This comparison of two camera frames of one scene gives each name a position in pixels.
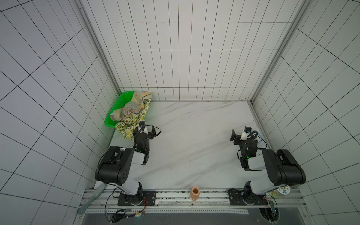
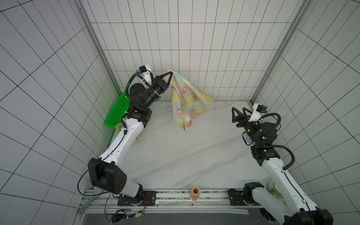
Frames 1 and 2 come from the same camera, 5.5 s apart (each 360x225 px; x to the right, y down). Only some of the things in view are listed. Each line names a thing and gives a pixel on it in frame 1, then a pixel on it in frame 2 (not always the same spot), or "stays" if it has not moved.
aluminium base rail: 213,201 stays
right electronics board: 271,214 stays
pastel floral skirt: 136,105 -> 188,101
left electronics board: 119,215 stays
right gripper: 237,138 -> 243,120
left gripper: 143,131 -> 160,83
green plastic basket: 123,99 stays
